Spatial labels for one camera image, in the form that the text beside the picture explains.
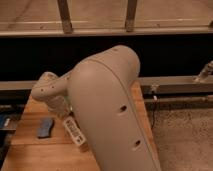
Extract right metal post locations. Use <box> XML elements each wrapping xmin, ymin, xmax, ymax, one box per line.
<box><xmin>125</xmin><ymin>0</ymin><xmax>137</xmax><ymax>32</ymax></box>

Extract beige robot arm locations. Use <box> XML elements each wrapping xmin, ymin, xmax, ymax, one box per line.
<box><xmin>31</xmin><ymin>45</ymin><xmax>161</xmax><ymax>171</ymax></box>

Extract left metal post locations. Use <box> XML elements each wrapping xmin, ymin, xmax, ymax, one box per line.
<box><xmin>57</xmin><ymin>0</ymin><xmax>73</xmax><ymax>34</ymax></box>

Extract metal post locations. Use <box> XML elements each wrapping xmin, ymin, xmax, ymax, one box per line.
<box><xmin>57</xmin><ymin>0</ymin><xmax>73</xmax><ymax>34</ymax></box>
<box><xmin>125</xmin><ymin>0</ymin><xmax>137</xmax><ymax>32</ymax></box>

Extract white bottle with label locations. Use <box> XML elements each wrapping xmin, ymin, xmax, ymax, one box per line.
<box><xmin>63</xmin><ymin>116</ymin><xmax>86</xmax><ymax>147</ymax></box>

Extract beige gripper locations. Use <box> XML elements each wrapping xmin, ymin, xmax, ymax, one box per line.
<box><xmin>54</xmin><ymin>101</ymin><xmax>71</xmax><ymax>118</ymax></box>

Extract blue sponge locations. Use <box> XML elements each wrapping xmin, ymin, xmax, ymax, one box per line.
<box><xmin>37</xmin><ymin>117</ymin><xmax>54</xmax><ymax>139</ymax></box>

